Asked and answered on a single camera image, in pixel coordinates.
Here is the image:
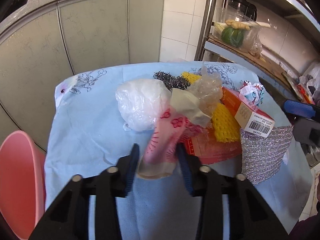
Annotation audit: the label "pink floral paper cup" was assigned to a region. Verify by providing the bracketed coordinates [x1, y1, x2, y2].
[137, 106, 187, 180]

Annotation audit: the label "red medicine box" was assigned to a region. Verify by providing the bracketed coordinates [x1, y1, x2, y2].
[221, 87, 275, 138]

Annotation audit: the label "colourful paper ball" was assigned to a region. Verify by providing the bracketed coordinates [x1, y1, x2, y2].
[239, 80, 265, 106]

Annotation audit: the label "white plastic bag ball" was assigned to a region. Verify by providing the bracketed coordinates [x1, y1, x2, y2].
[116, 79, 171, 132]

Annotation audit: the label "flat red orange packaging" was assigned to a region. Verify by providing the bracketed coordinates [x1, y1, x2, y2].
[178, 127, 242, 164]

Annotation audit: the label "cardboard lined shelf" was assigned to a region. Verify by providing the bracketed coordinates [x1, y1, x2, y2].
[204, 35, 298, 100]

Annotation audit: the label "plastic bags on lower shelf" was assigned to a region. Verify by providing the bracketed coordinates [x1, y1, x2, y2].
[298, 61, 319, 106]

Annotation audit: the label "crumpled beige tissue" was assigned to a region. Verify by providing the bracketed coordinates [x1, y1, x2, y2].
[170, 88, 211, 127]

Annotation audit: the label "yellow foam net lower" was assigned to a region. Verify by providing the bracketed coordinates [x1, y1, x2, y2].
[212, 103, 240, 143]

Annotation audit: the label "yellow foam net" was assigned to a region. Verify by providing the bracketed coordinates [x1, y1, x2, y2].
[212, 103, 240, 143]
[181, 72, 201, 85]

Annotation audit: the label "light blue floral tablecloth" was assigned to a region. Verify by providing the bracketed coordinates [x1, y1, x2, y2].
[44, 61, 313, 239]

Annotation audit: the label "silver glitter scouring cloth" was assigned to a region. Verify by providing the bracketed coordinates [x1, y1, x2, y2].
[240, 126, 293, 185]

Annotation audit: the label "steel wool scrubber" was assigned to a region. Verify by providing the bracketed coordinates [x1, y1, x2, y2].
[153, 71, 191, 90]

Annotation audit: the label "crumpled clear plastic wrap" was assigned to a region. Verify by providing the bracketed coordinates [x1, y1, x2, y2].
[187, 65, 222, 117]

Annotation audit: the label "yellow foam net upper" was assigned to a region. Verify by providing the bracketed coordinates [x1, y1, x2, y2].
[181, 72, 201, 85]

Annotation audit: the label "clear plastic bag on shelf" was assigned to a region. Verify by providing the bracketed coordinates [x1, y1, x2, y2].
[249, 36, 263, 59]

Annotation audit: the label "white leek stalk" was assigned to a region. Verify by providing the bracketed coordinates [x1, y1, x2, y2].
[243, 21, 271, 28]

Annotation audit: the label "green pepper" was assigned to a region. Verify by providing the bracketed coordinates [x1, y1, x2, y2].
[221, 27, 245, 48]

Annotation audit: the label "clear plastic container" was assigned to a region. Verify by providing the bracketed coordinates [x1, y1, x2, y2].
[212, 8, 262, 53]

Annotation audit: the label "ginger root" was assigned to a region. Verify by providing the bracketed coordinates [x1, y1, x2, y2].
[225, 20, 250, 30]

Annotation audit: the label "pink plastic bin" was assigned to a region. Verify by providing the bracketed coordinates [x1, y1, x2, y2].
[1, 131, 46, 239]

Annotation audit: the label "black kettle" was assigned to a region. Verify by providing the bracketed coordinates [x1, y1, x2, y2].
[226, 0, 257, 21]

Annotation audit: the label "metal shelf post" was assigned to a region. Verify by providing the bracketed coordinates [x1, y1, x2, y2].
[194, 0, 225, 61]

